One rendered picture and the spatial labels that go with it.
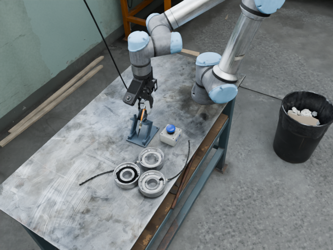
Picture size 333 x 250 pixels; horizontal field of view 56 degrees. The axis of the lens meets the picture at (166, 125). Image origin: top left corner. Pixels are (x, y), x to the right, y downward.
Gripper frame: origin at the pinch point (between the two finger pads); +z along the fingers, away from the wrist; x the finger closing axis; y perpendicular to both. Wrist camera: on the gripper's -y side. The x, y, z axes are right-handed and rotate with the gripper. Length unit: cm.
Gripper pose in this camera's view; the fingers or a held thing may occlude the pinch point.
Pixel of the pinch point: (143, 111)
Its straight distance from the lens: 134.1
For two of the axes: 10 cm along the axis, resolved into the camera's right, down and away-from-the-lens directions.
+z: 0.3, 6.9, 7.3
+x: -8.9, -3.2, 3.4
